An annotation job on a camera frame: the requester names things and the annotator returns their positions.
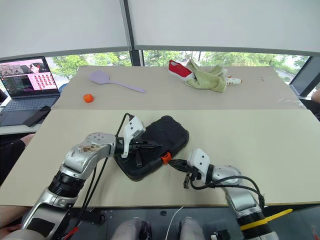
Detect orange case latch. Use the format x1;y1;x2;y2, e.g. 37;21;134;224
160;152;173;166

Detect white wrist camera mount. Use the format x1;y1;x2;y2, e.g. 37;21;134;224
120;116;146;159
187;148;211;181

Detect open laptop pink screen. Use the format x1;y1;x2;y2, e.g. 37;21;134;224
0;55;62;127

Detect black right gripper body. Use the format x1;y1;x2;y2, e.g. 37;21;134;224
185;165;202;182

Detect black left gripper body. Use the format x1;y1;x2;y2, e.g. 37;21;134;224
128;140;145;156

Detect white roller blind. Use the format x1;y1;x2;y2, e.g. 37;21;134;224
126;0;320;57
0;0;133;61

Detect grey robot leg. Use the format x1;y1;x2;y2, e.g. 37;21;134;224
178;216;206;240
110;217;152;240

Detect dark grey monitor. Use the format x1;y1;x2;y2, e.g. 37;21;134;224
289;56;320;99

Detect grey robot left leg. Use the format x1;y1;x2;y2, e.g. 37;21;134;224
110;217;152;240

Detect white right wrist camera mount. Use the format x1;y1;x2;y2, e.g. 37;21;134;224
187;148;211;181

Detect purple silicone spatula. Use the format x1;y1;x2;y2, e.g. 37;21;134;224
88;70;147;94

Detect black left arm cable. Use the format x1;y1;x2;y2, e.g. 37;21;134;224
65;112;134;238

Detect black smartphone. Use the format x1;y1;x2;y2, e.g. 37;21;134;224
22;105;52;128

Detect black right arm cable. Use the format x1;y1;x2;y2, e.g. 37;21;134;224
190;174;266;208

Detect green towel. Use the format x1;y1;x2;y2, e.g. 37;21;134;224
185;59;228;94

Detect black plastic tool case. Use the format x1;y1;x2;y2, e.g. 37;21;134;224
113;115;190;182

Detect red canvas shoe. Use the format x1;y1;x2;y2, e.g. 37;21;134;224
167;59;195;82

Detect dark window frame post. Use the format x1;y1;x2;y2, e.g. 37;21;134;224
121;0;145;67

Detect black white floor device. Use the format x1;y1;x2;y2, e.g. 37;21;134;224
209;229;232;240

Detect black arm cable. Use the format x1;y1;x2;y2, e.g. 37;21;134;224
190;174;266;208
65;112;134;238

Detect seated person dark clothes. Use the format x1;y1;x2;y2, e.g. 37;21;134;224
0;133;36;187

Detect grey robot right leg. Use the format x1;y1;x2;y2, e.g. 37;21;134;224
178;216;206;240

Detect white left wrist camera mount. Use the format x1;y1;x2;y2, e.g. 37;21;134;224
120;116;146;159

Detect white floor cable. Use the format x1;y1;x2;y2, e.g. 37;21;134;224
165;206;185;240

